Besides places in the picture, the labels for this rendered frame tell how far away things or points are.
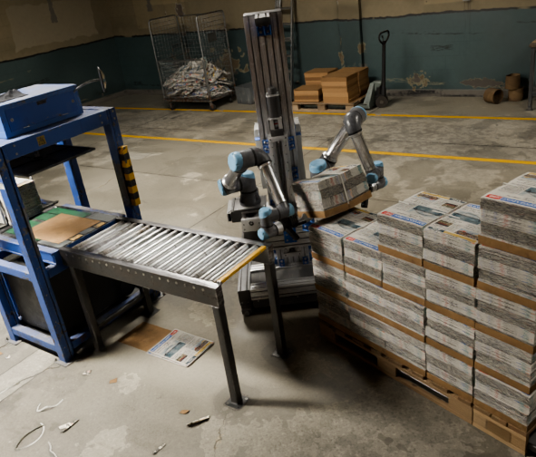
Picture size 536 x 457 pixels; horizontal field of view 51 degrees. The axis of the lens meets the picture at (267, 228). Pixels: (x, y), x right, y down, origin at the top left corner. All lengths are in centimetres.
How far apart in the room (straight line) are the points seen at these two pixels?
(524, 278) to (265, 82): 212
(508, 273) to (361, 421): 119
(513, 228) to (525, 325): 45
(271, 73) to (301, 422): 218
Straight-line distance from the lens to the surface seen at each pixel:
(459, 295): 287
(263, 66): 385
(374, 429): 324
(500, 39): 957
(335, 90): 947
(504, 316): 277
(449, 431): 325
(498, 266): 265
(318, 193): 337
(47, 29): 1304
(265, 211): 332
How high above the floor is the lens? 229
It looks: 25 degrees down
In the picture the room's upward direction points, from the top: 8 degrees counter-clockwise
